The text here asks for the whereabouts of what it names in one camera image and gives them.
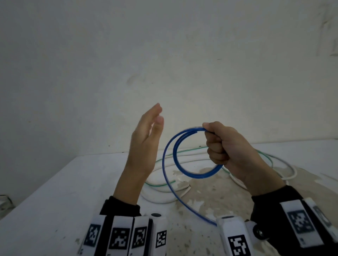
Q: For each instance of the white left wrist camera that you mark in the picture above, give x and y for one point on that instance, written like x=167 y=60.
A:
x=159 y=224

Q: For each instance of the black left wristband with markers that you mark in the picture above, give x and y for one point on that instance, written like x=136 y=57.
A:
x=118 y=237

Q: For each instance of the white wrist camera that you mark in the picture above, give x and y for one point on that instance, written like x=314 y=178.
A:
x=159 y=224
x=232 y=229

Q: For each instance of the person's left hand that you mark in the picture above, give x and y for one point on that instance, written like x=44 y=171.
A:
x=144 y=142

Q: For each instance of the black wristband with markers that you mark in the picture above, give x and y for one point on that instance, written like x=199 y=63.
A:
x=118 y=237
x=290 y=224

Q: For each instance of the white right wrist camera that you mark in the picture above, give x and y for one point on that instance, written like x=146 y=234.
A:
x=232 y=229

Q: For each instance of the person's left forearm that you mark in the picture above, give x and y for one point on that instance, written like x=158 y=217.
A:
x=130 y=187

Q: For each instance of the black right wristband with markers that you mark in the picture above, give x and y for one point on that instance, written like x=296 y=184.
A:
x=290 y=224

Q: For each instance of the person's right hand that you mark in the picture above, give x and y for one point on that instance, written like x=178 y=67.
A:
x=232 y=150

